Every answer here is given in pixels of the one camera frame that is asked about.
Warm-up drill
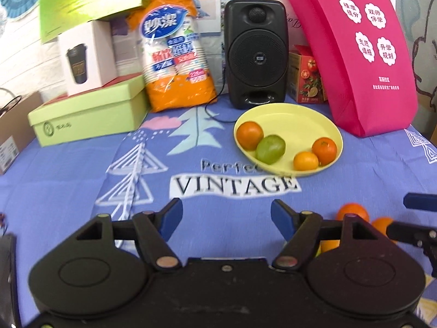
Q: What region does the pink tote bag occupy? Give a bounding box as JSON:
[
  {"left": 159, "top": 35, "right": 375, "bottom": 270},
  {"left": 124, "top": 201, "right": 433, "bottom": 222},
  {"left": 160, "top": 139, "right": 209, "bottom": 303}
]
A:
[{"left": 279, "top": 0, "right": 419, "bottom": 138}]

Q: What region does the orange paper cup pack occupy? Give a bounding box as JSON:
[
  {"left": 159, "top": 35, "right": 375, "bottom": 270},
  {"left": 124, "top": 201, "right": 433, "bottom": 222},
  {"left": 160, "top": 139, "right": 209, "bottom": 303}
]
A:
[{"left": 128, "top": 0, "right": 218, "bottom": 113}]

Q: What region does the black flat object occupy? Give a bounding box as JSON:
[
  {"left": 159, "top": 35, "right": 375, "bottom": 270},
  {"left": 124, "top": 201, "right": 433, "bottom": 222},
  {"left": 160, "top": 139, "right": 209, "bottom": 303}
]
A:
[{"left": 0, "top": 234, "right": 17, "bottom": 328}]

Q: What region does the yellow plate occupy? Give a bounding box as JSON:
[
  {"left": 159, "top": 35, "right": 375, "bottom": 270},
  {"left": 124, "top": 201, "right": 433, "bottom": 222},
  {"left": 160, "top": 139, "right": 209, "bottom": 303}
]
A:
[{"left": 233, "top": 102, "right": 344, "bottom": 177}]

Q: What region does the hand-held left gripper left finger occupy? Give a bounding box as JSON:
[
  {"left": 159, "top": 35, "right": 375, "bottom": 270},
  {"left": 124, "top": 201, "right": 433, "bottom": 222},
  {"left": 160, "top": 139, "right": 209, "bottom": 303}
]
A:
[{"left": 77, "top": 198, "right": 183, "bottom": 272}]

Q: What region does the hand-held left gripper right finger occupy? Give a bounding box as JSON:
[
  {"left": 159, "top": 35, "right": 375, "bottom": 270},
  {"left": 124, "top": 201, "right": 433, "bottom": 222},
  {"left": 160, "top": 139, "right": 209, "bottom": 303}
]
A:
[{"left": 271, "top": 199, "right": 379, "bottom": 271}]

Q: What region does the light green lidded box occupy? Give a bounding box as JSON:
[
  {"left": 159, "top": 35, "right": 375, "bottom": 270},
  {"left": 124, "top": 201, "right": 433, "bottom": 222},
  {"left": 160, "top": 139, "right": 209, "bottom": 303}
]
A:
[{"left": 27, "top": 74, "right": 150, "bottom": 147}]

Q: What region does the black speaker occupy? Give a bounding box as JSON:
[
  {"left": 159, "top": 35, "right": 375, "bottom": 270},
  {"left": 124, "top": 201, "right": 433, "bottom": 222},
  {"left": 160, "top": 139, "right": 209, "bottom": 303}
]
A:
[{"left": 223, "top": 0, "right": 289, "bottom": 110}]

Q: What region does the white cup picture box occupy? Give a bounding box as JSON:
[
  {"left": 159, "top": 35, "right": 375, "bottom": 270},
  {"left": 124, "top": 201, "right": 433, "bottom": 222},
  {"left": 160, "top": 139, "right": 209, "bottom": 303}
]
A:
[{"left": 57, "top": 20, "right": 118, "bottom": 97}]

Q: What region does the white gift bag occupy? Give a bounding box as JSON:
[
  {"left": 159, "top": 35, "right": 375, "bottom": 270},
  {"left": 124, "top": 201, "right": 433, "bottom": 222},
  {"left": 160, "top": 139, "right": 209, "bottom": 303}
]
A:
[{"left": 287, "top": 2, "right": 309, "bottom": 46}]

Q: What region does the green citrus fruit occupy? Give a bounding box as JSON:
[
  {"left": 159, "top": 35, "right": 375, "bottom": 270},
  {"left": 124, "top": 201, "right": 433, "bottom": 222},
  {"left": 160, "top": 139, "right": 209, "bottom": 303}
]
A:
[{"left": 256, "top": 135, "right": 286, "bottom": 165}]

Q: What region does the brown cardboard box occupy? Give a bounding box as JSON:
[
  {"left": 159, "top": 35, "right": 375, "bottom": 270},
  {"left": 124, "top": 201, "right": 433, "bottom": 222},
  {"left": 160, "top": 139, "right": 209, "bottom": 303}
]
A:
[{"left": 0, "top": 90, "right": 43, "bottom": 175}]

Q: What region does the black speaker cable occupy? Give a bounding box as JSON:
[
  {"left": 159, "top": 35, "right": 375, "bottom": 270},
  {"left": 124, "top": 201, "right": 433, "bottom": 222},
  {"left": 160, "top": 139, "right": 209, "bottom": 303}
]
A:
[{"left": 204, "top": 75, "right": 236, "bottom": 124}]

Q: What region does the red tomato juice carton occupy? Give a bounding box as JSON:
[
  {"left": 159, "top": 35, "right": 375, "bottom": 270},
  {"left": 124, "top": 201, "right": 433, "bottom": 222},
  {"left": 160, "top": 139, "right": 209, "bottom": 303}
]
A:
[{"left": 287, "top": 44, "right": 329, "bottom": 104}]

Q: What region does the small yellow-orange mandarin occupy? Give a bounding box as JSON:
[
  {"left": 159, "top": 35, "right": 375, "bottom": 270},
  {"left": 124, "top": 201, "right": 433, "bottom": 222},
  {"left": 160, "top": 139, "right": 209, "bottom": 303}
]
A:
[{"left": 293, "top": 151, "right": 319, "bottom": 171}]

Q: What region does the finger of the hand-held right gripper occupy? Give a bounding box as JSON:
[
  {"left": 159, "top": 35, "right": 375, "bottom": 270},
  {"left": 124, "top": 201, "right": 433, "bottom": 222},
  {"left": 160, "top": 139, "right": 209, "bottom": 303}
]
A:
[
  {"left": 386, "top": 221, "right": 437, "bottom": 277},
  {"left": 403, "top": 193, "right": 437, "bottom": 210}
]

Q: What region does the blue printed tablecloth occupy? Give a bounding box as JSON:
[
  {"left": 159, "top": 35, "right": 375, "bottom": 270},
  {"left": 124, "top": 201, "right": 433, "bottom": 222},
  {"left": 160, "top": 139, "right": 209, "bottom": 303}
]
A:
[{"left": 0, "top": 92, "right": 437, "bottom": 328}]

